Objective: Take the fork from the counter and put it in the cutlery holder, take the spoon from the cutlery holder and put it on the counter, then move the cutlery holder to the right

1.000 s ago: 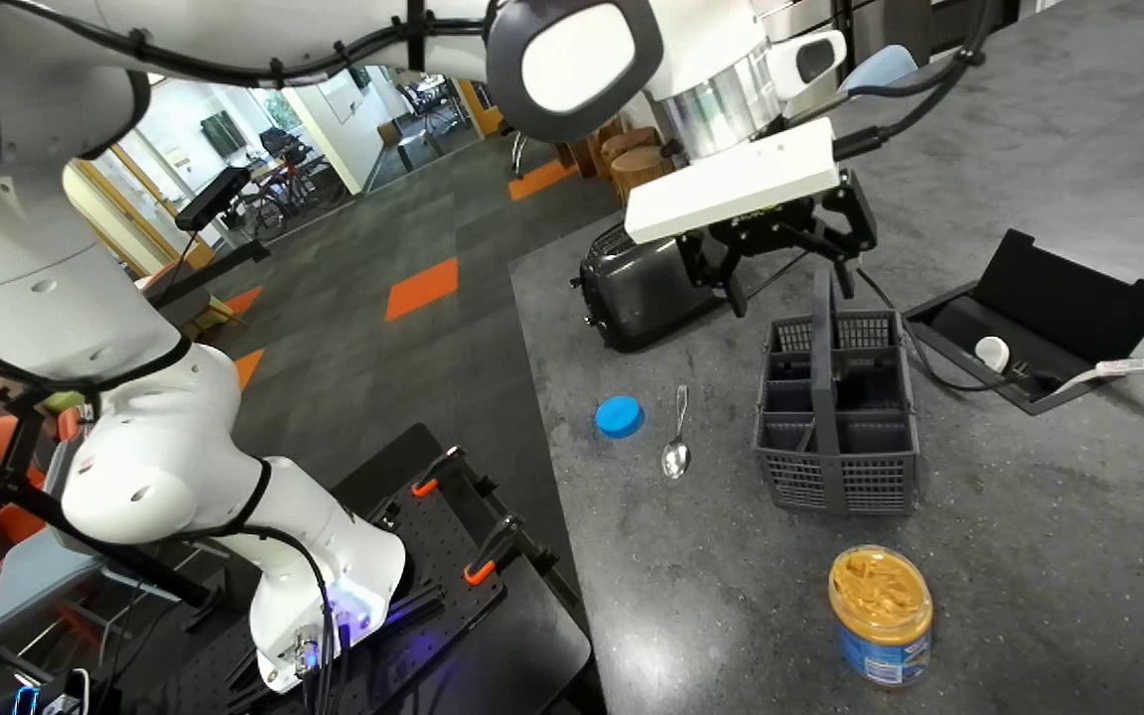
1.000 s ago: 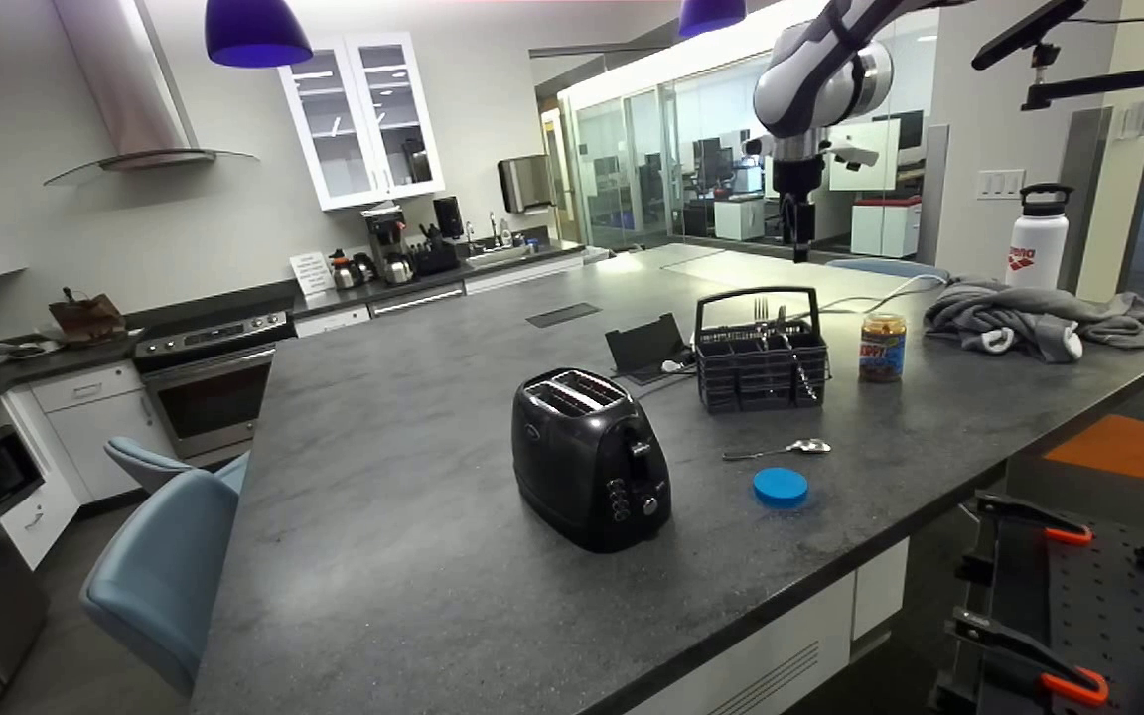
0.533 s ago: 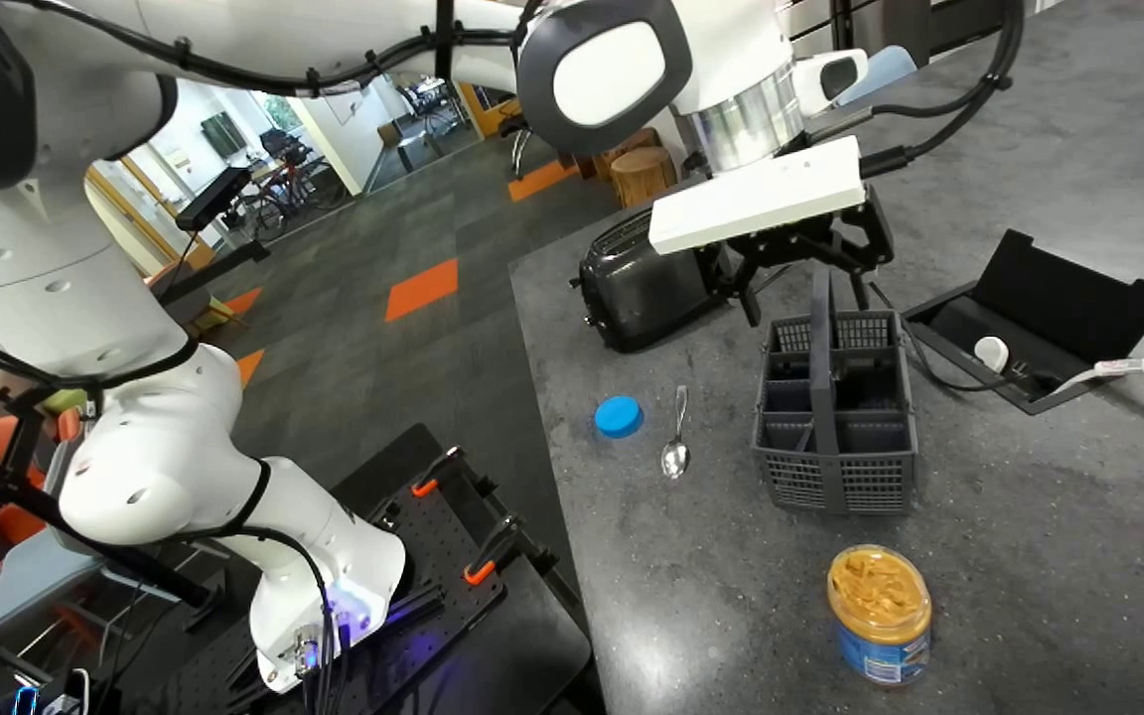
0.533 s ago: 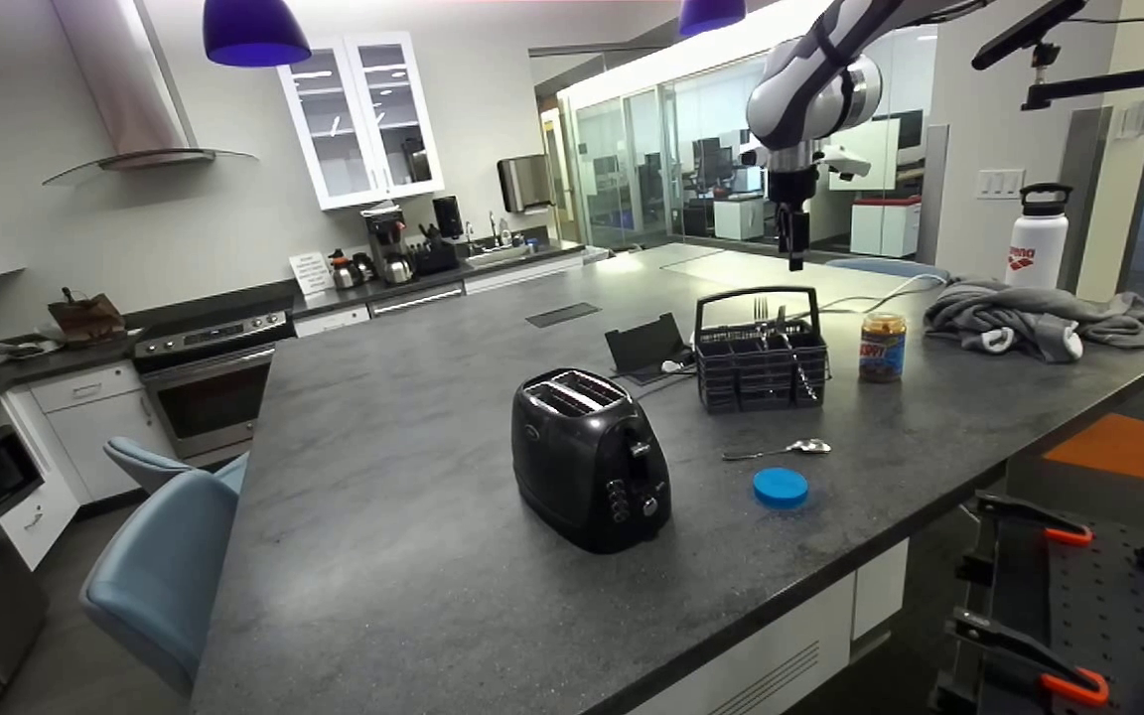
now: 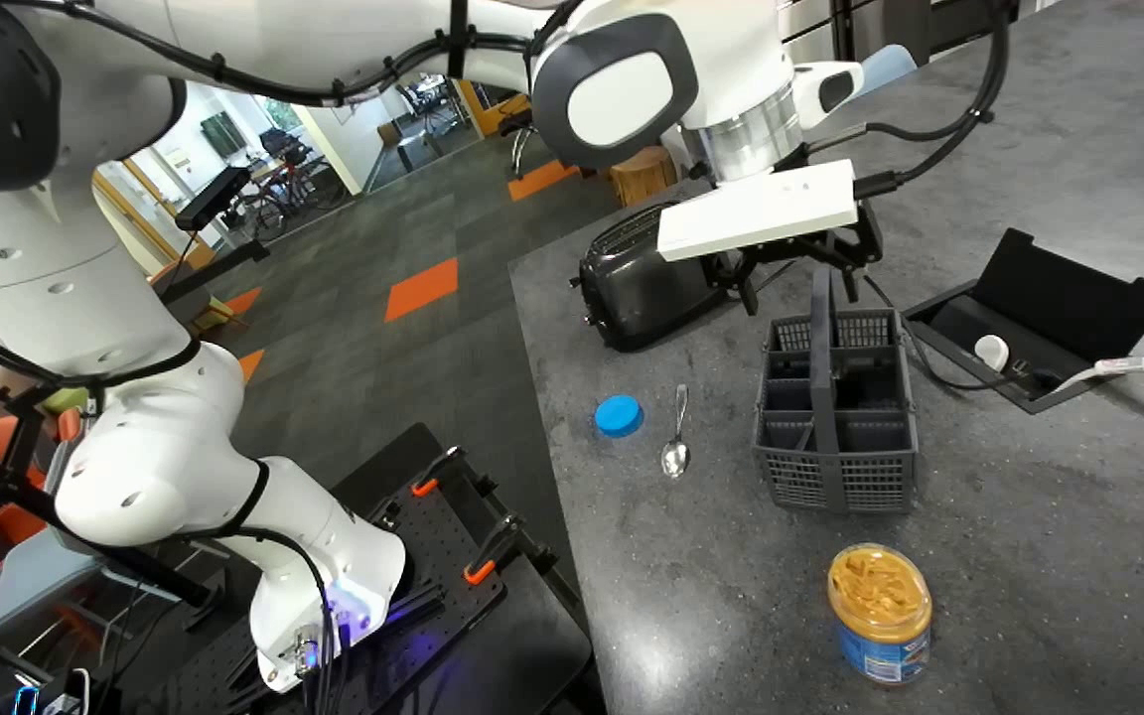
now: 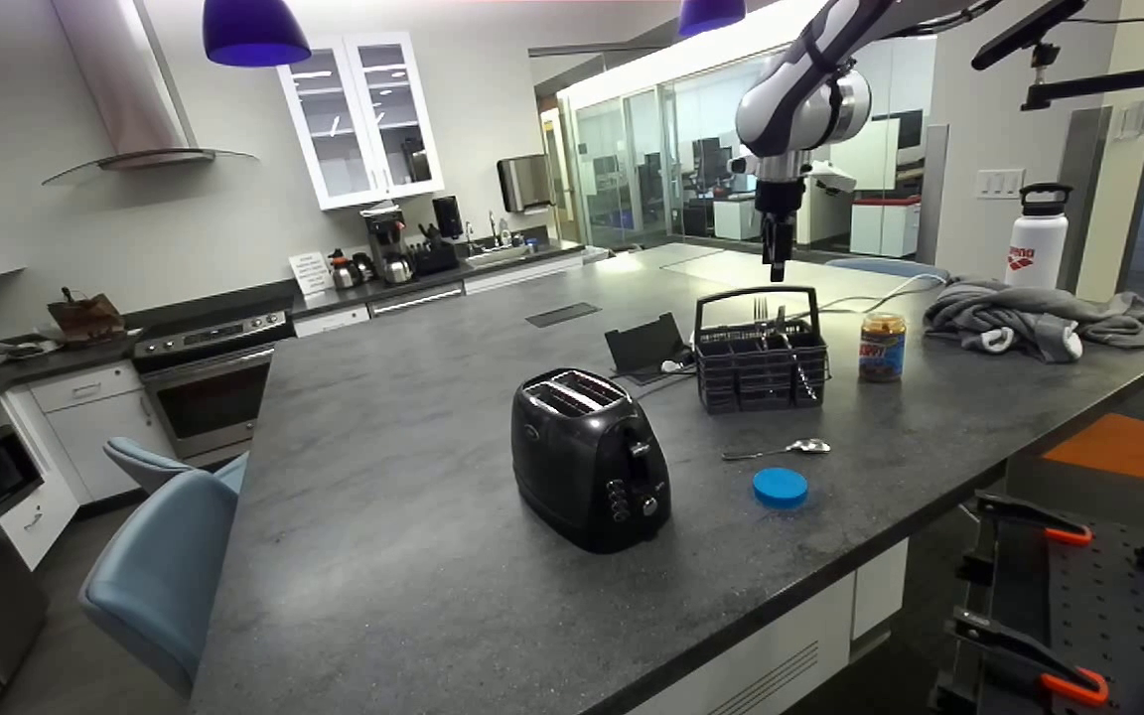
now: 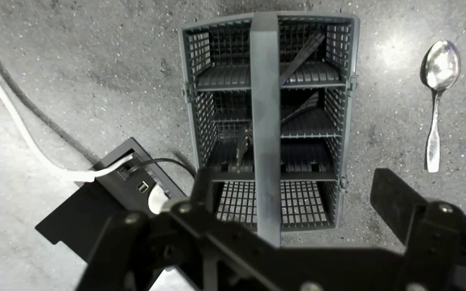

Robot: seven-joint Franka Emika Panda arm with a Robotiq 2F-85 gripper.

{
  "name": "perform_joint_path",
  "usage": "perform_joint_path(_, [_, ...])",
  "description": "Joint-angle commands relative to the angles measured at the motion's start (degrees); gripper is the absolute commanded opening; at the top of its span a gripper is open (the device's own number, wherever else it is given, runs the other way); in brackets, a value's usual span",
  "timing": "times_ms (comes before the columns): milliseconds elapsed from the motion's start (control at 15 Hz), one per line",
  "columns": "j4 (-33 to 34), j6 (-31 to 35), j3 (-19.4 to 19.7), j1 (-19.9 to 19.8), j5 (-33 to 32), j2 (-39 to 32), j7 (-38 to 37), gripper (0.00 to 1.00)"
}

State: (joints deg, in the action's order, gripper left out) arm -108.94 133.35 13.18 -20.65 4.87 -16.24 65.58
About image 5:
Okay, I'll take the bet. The light blue chair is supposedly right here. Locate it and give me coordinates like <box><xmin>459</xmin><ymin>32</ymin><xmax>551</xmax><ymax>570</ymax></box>
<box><xmin>845</xmin><ymin>40</ymin><xmax>926</xmax><ymax>105</ymax></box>

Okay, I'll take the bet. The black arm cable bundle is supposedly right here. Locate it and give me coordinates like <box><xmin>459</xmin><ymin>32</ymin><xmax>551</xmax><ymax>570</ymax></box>
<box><xmin>802</xmin><ymin>0</ymin><xmax>1018</xmax><ymax>203</ymax></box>

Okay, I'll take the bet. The black robot cart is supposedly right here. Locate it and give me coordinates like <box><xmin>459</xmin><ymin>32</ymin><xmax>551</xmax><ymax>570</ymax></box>
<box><xmin>107</xmin><ymin>420</ymin><xmax>606</xmax><ymax>715</ymax></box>

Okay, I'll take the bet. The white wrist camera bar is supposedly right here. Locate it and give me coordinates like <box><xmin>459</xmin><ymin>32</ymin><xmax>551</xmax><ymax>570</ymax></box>
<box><xmin>652</xmin><ymin>154</ymin><xmax>864</xmax><ymax>268</ymax></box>

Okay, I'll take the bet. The black toaster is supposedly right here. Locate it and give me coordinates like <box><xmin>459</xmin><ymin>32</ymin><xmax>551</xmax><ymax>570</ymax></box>
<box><xmin>571</xmin><ymin>203</ymin><xmax>749</xmax><ymax>353</ymax></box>

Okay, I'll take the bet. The white round power plug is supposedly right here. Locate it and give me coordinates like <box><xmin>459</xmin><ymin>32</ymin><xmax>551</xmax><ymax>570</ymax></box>
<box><xmin>972</xmin><ymin>336</ymin><xmax>1018</xmax><ymax>374</ymax></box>

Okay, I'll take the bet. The orange-lidded blue can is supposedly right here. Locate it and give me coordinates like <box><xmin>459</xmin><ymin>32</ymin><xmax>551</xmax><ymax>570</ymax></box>
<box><xmin>823</xmin><ymin>541</ymin><xmax>937</xmax><ymax>692</ymax></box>

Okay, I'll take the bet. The black orange bar clamp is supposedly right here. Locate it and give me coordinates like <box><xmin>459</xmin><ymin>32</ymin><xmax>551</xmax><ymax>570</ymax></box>
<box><xmin>460</xmin><ymin>520</ymin><xmax>525</xmax><ymax>588</ymax></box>
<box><xmin>404</xmin><ymin>443</ymin><xmax>471</xmax><ymax>506</ymax></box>

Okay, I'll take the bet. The round wooden stool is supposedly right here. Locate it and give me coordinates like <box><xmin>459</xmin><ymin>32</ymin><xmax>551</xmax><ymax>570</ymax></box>
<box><xmin>607</xmin><ymin>142</ymin><xmax>685</xmax><ymax>210</ymax></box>

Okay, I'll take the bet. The white power cable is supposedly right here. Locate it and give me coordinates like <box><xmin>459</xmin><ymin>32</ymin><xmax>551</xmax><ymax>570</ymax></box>
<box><xmin>1043</xmin><ymin>353</ymin><xmax>1144</xmax><ymax>403</ymax></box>

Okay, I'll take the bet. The silver spoon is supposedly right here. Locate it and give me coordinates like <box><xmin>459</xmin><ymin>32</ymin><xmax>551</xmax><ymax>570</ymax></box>
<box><xmin>657</xmin><ymin>381</ymin><xmax>701</xmax><ymax>485</ymax></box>

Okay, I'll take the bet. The grey plastic cutlery holder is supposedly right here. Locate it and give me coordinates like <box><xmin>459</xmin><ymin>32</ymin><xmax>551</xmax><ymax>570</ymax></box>
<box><xmin>753</xmin><ymin>271</ymin><xmax>926</xmax><ymax>518</ymax></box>

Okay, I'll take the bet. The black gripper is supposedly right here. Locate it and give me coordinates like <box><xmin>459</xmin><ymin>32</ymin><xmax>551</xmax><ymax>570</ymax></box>
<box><xmin>709</xmin><ymin>203</ymin><xmax>889</xmax><ymax>320</ymax></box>

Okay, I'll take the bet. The blue plastic jar lid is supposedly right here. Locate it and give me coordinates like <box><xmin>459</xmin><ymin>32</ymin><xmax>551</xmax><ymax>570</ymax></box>
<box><xmin>592</xmin><ymin>395</ymin><xmax>649</xmax><ymax>445</ymax></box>

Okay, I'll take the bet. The black counter outlet box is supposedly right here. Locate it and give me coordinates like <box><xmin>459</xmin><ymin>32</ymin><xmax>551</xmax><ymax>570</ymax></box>
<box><xmin>905</xmin><ymin>227</ymin><xmax>1144</xmax><ymax>416</ymax></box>

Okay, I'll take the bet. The black toaster power cable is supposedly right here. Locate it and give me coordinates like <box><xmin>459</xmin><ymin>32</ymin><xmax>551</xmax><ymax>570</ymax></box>
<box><xmin>864</xmin><ymin>271</ymin><xmax>1002</xmax><ymax>403</ymax></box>

